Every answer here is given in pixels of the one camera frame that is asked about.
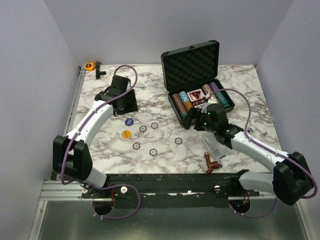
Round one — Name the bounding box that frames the orange tape measure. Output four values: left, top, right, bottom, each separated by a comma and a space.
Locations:
84, 62, 96, 72

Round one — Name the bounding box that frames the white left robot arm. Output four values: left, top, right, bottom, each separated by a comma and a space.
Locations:
52, 75, 138, 198

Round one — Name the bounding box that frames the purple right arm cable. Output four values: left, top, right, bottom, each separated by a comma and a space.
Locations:
207, 87, 319, 218

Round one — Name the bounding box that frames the brown faucet tap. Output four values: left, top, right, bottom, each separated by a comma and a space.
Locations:
204, 151, 222, 175

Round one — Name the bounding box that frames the clear plastic bag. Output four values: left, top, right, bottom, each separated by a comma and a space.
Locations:
202, 137, 228, 159

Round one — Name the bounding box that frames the blue ten poker chip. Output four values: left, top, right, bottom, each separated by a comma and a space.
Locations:
139, 125, 147, 133
149, 148, 158, 157
150, 122, 159, 129
174, 137, 183, 145
132, 142, 141, 150

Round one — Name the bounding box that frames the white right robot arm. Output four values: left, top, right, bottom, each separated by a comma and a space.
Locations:
182, 103, 318, 206

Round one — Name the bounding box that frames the white brass small fitting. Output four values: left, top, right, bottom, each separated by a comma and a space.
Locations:
256, 126, 268, 136

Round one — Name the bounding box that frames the silver open-end wrench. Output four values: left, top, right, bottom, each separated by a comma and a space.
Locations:
133, 86, 146, 90

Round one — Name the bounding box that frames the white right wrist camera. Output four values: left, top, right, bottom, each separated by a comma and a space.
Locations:
201, 93, 219, 113

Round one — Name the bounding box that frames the yellow big blind button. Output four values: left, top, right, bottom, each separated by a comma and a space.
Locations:
121, 130, 132, 139

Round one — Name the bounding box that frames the black t-shaped tool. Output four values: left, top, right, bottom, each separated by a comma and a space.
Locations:
95, 61, 106, 80

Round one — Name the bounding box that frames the brown chip stack row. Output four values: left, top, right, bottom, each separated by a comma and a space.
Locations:
171, 93, 189, 119

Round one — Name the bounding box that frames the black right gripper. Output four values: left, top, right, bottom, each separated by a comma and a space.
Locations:
179, 107, 218, 134

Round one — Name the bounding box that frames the blue small blind button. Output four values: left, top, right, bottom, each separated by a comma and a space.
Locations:
124, 118, 134, 127

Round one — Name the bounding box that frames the black poker set case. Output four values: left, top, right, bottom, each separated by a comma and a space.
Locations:
161, 40, 235, 125

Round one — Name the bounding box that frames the teal chip stack row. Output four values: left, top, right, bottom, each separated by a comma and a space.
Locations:
215, 91, 230, 109

